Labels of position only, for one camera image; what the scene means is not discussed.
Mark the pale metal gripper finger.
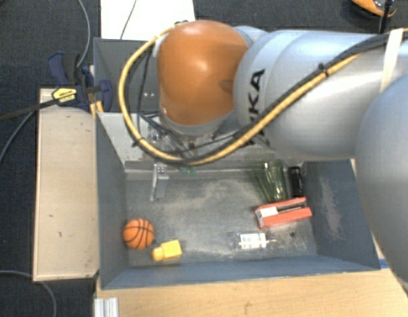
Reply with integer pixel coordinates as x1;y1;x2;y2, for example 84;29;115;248
156;164;169;201
149;163;160;202

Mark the grey metal bin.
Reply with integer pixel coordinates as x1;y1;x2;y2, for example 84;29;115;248
92;37;382;291

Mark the clear green glass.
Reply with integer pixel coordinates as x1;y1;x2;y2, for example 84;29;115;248
252;160;290;203

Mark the orange toy basketball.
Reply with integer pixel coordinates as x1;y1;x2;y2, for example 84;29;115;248
122;217;156;251

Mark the pale wood flat board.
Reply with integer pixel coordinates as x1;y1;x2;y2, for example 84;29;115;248
32;88;100;282

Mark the clear packet with white label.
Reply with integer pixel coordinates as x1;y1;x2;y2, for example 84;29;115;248
228;231;278;252

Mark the red stapler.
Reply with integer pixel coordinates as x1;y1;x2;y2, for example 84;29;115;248
254;196;314;230

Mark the black cylindrical container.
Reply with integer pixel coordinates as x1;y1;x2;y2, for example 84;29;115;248
287;165;306;198

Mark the yellow plastic block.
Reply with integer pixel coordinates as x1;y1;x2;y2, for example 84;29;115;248
151;239;184;262

